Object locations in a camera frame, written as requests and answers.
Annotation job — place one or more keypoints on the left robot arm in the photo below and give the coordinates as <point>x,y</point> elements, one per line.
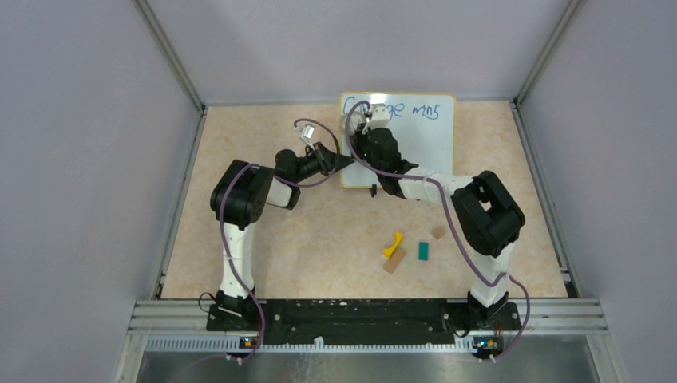
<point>238,201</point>

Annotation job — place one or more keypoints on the yellow framed whiteboard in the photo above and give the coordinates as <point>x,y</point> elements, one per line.
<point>422,124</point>

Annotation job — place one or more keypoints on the natural long wooden block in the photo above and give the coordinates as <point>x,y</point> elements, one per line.
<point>392,263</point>

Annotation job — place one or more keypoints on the teal wooden block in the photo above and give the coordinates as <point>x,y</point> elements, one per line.
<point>423,251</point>

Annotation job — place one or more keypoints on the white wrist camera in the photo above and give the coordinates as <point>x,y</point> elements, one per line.
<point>306,132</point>
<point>376,116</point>

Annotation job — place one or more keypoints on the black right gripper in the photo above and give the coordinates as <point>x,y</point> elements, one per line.
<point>360,134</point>

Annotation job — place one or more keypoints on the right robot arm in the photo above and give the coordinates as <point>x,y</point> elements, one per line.
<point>484,218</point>

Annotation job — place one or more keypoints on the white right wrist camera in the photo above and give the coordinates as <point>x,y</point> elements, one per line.
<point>376,116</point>

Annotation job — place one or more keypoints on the aluminium front frame rail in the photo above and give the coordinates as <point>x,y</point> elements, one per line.
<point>180,325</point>

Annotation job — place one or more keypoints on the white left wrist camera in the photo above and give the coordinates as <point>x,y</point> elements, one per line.
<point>306,132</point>

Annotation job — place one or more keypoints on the small natural wooden cube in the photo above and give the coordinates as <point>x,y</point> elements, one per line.
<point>438,232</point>

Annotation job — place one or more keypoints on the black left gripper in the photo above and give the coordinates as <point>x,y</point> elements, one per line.
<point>328,161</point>

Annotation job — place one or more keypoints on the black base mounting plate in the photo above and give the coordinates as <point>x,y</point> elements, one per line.
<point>353,322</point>

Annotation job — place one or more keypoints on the yellow arch wooden block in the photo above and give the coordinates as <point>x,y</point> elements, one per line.
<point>389,251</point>

